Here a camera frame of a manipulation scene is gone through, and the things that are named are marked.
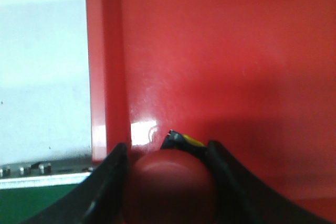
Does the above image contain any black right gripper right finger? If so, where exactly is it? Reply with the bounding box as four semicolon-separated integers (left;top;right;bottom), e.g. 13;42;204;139
206;140;328;223

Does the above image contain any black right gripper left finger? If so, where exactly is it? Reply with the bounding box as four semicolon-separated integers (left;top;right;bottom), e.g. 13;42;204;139
22;143;129;224

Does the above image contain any red mushroom push button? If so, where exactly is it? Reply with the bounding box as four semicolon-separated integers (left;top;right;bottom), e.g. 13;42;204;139
122;129;218;224

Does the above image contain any silver conveyor end roller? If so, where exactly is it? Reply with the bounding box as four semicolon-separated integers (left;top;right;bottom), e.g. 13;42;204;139
1;159;95;190

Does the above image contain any green conveyor belt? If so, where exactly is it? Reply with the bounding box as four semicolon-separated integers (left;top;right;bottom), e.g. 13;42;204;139
1;184;90;223

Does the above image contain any red plastic tray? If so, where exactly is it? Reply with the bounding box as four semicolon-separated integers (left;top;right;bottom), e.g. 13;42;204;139
86;0;335;221

